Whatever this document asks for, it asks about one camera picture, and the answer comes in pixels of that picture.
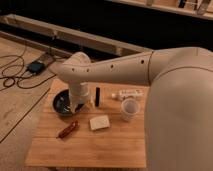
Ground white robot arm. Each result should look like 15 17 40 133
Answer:
57 47 213 171

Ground wooden beam frame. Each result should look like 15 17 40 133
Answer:
0 14 150 56

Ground dark round bowl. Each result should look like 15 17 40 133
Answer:
52 89 83 117

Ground clear plastic cup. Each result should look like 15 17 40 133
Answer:
121 98 140 122

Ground white tube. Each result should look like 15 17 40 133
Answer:
111 89 143 100

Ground blue power box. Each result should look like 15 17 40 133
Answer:
27 61 45 74

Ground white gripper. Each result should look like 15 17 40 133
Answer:
69 82 95 113

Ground white sponge block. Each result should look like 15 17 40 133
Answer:
90 115 110 130

